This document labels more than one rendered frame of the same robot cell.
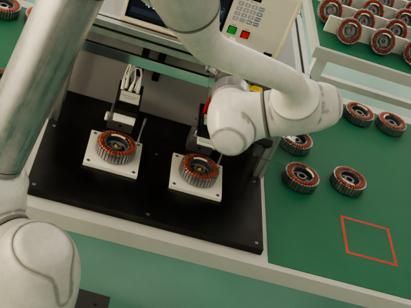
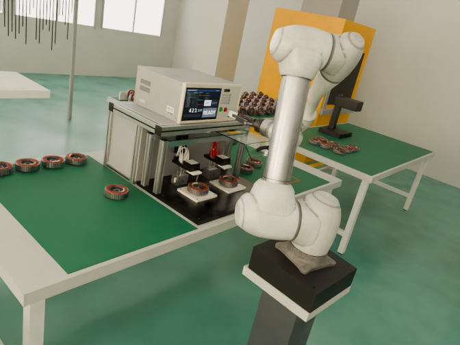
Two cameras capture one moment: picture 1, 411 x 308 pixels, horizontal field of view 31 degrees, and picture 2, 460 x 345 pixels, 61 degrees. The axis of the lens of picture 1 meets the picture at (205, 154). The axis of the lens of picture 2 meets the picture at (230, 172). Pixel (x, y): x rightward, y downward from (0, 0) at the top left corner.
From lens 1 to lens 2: 1.44 m
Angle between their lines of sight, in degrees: 39
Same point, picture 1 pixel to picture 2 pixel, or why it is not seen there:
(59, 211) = (218, 223)
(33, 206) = (209, 227)
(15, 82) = (293, 133)
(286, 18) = (237, 95)
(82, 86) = not seen: hidden behind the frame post
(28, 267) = (336, 207)
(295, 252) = not seen: hidden behind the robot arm
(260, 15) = (230, 98)
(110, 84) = not seen: hidden behind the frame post
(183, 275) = (185, 257)
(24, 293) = (338, 218)
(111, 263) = (156, 272)
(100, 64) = (155, 157)
